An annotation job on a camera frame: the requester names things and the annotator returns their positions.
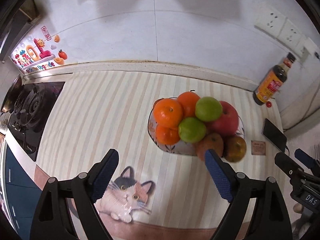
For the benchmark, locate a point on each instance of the soy sauce bottle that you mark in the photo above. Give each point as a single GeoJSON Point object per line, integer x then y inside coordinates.
{"type": "Point", "coordinates": [273, 80]}

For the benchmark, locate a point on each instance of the white patterned fruit plate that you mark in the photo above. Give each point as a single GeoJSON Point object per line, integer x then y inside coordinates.
{"type": "Point", "coordinates": [182, 147]}

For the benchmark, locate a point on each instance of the black gas stove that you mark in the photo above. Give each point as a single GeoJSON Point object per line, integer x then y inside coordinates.
{"type": "Point", "coordinates": [29, 106]}

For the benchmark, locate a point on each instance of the brown pear right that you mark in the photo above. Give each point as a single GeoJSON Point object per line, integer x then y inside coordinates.
{"type": "Point", "coordinates": [235, 149]}

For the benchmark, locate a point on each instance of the orange top middle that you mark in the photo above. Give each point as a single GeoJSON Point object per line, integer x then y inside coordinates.
{"type": "Point", "coordinates": [188, 102]}

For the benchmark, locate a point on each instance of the red bottle cap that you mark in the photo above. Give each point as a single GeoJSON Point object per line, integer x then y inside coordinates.
{"type": "Point", "coordinates": [268, 104]}

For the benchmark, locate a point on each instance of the brown leather mat label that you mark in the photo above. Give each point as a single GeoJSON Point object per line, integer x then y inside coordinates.
{"type": "Point", "coordinates": [258, 147]}

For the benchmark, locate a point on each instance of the colourful wall sticker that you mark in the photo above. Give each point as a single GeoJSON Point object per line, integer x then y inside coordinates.
{"type": "Point", "coordinates": [40, 49]}

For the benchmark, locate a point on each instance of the orange bottom left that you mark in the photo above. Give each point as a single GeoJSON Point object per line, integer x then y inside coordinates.
{"type": "Point", "coordinates": [167, 136]}

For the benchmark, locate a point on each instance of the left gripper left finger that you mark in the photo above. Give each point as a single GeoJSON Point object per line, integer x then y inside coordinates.
{"type": "Point", "coordinates": [52, 219]}

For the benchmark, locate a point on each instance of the large red apple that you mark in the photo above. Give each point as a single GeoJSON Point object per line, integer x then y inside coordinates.
{"type": "Point", "coordinates": [227, 124]}

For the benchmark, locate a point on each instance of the brown pear left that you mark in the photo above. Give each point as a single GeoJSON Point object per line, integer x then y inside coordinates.
{"type": "Point", "coordinates": [212, 141]}

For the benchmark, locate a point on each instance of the orange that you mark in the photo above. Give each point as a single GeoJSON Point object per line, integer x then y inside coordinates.
{"type": "Point", "coordinates": [168, 113]}
{"type": "Point", "coordinates": [167, 136]}
{"type": "Point", "coordinates": [188, 102]}

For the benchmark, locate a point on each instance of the black smartphone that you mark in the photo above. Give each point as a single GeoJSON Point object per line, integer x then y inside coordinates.
{"type": "Point", "coordinates": [274, 135]}

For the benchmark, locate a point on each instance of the green lime fruit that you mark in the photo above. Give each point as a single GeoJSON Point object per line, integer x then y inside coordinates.
{"type": "Point", "coordinates": [208, 109]}

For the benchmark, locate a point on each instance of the white wall socket panel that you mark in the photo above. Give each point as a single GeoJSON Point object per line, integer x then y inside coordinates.
{"type": "Point", "coordinates": [278, 26]}

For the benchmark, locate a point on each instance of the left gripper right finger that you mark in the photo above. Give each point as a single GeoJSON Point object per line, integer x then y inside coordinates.
{"type": "Point", "coordinates": [270, 218]}

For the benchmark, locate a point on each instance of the green lime in plate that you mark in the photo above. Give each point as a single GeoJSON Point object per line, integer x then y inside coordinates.
{"type": "Point", "coordinates": [191, 130]}

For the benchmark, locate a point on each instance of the blue cabinet front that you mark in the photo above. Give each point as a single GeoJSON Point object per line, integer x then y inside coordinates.
{"type": "Point", "coordinates": [22, 195]}

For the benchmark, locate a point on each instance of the brown pear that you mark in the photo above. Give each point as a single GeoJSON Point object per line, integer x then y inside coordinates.
{"type": "Point", "coordinates": [212, 141]}
{"type": "Point", "coordinates": [235, 149]}

